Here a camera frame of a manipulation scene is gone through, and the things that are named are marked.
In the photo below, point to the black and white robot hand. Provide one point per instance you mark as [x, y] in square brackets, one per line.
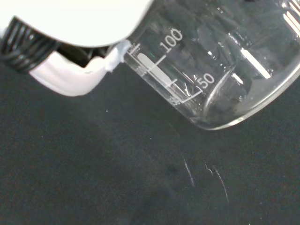
[82, 21]

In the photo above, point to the narrow clear glass beaker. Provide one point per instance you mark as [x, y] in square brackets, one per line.
[191, 175]

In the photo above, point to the black bench cloth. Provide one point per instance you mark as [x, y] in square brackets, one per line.
[93, 164]

